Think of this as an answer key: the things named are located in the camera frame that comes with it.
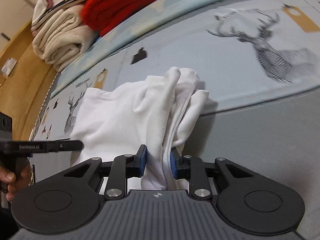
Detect cream folded blanket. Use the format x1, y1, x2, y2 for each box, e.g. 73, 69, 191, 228
32, 4, 98, 72

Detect grey printed bed sheet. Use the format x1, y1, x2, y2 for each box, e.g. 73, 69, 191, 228
32, 0, 319, 239

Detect white t-shirt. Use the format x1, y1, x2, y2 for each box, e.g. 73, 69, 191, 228
71, 67, 209, 190

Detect light blue patterned blanket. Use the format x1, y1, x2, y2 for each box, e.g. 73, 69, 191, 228
50, 0, 320, 98

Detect person's left hand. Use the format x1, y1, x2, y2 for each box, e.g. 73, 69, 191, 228
1, 161, 32, 202

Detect wooden bed frame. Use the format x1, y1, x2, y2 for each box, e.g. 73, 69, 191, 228
1, 22, 57, 140

